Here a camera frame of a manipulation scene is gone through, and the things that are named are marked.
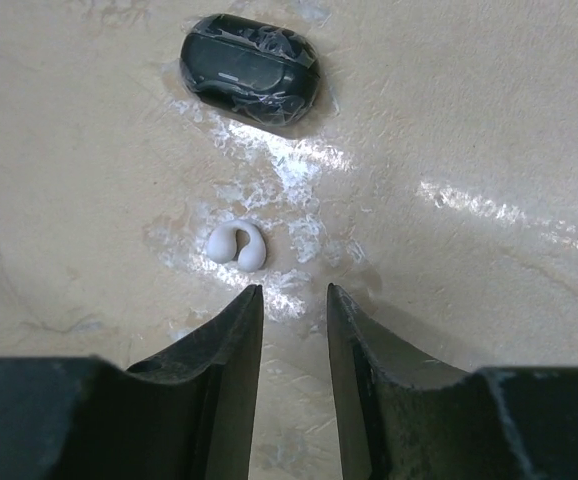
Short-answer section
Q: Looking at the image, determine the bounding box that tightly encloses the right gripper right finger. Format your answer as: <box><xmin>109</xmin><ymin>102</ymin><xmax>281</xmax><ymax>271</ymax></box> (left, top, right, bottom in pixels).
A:
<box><xmin>327</xmin><ymin>284</ymin><xmax>578</xmax><ymax>479</ymax></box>

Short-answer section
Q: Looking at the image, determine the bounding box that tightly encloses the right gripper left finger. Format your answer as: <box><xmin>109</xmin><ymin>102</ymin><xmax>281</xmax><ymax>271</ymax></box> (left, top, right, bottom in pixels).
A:
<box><xmin>0</xmin><ymin>285</ymin><xmax>264</xmax><ymax>479</ymax></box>

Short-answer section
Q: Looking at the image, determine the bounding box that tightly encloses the white earbud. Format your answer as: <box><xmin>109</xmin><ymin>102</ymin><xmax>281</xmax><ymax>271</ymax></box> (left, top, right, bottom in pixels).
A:
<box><xmin>205</xmin><ymin>220</ymin><xmax>267</xmax><ymax>272</ymax></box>

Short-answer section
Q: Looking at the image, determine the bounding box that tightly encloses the black earbud charging case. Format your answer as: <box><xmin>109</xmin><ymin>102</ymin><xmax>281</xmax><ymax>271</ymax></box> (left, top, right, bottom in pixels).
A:
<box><xmin>179</xmin><ymin>14</ymin><xmax>322</xmax><ymax>127</ymax></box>

